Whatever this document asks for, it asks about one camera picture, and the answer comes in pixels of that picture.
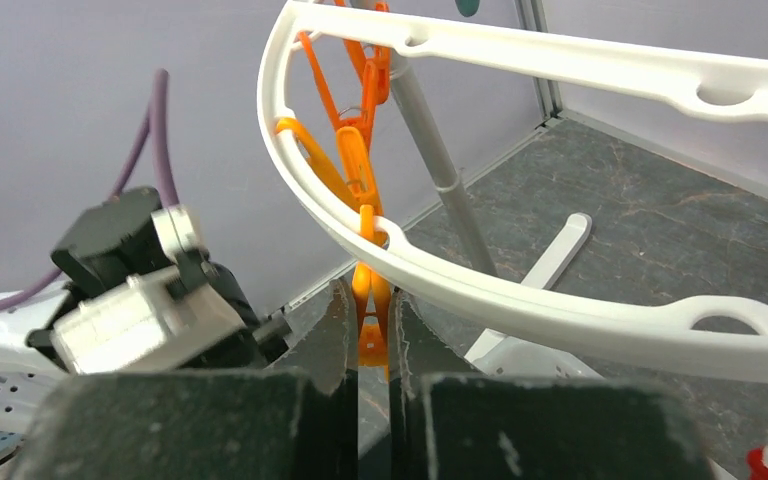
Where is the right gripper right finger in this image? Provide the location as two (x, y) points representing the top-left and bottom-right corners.
(388, 290), (714, 479)

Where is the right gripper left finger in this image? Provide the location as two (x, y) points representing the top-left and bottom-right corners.
(12, 280), (358, 479)

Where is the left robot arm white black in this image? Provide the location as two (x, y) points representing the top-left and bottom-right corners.
(0, 187), (289, 376)

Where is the white round sock hanger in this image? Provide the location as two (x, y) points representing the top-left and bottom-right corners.
(256, 1), (768, 384)

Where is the orange clothes peg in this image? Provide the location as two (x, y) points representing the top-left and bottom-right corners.
(350, 203), (396, 372)
(295, 31), (391, 150)
(275, 117), (383, 215)

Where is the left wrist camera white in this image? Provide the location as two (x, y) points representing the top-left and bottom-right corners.
(50, 205), (259, 375)

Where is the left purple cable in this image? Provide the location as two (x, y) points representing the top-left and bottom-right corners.
(0, 67), (181, 317)

